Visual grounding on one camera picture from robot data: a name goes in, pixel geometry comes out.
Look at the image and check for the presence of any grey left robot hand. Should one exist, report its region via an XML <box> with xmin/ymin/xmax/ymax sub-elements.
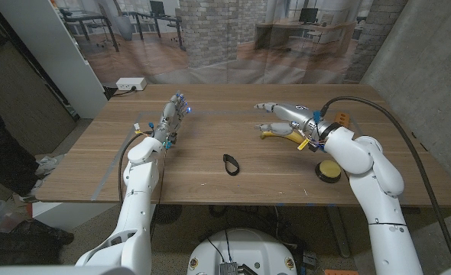
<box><xmin>152</xmin><ymin>91</ymin><xmax>192</xmax><ymax>150</ymax></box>

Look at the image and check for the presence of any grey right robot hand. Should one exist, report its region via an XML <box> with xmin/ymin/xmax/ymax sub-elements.
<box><xmin>254</xmin><ymin>102</ymin><xmax>326</xmax><ymax>139</ymax></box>

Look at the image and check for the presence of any black velcro strap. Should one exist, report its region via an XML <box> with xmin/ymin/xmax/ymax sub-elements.
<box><xmin>222</xmin><ymin>154</ymin><xmax>241</xmax><ymax>176</ymax></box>

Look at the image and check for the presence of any yellow toy banana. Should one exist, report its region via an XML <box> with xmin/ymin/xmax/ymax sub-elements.
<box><xmin>259</xmin><ymin>130</ymin><xmax>307</xmax><ymax>146</ymax></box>

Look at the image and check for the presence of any orange toy block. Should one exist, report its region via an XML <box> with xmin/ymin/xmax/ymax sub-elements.
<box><xmin>334</xmin><ymin>112</ymin><xmax>351</xmax><ymax>129</ymax></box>

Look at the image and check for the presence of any white power strip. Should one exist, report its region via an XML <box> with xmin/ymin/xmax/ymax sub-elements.
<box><xmin>115</xmin><ymin>77</ymin><xmax>148</xmax><ymax>92</ymax></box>

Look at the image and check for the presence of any yellow button with black base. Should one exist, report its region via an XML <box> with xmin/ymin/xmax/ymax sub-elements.
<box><xmin>315</xmin><ymin>160</ymin><xmax>342</xmax><ymax>184</ymax></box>

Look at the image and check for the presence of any printed office backdrop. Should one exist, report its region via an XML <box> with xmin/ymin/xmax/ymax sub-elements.
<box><xmin>51</xmin><ymin>0</ymin><xmax>408</xmax><ymax>86</ymax></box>

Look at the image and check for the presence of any grey crumpled cloth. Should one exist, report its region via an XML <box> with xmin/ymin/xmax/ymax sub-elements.
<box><xmin>30</xmin><ymin>154</ymin><xmax>67</xmax><ymax>194</ymax></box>

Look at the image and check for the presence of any white cabinet panel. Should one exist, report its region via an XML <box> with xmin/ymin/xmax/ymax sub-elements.
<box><xmin>0</xmin><ymin>0</ymin><xmax>108</xmax><ymax>119</ymax></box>

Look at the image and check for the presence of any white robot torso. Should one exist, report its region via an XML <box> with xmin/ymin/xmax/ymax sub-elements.
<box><xmin>187</xmin><ymin>228</ymin><xmax>298</xmax><ymax>275</ymax></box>

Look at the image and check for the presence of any dark clothed person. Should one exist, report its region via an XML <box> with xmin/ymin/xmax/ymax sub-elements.
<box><xmin>0</xmin><ymin>91</ymin><xmax>40</xmax><ymax>196</ymax></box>

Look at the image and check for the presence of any black bag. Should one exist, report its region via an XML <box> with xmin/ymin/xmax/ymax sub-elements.
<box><xmin>0</xmin><ymin>219</ymin><xmax>75</xmax><ymax>265</ymax></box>

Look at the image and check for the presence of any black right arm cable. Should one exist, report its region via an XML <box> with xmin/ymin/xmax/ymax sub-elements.
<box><xmin>319</xmin><ymin>95</ymin><xmax>451</xmax><ymax>267</ymax></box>

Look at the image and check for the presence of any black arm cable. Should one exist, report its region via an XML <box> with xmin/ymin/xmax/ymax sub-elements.
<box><xmin>117</xmin><ymin>131</ymin><xmax>152</xmax><ymax>204</ymax></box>
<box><xmin>319</xmin><ymin>95</ymin><xmax>451</xmax><ymax>267</ymax></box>

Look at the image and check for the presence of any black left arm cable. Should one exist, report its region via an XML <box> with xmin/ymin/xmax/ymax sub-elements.
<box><xmin>117</xmin><ymin>131</ymin><xmax>152</xmax><ymax>204</ymax></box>

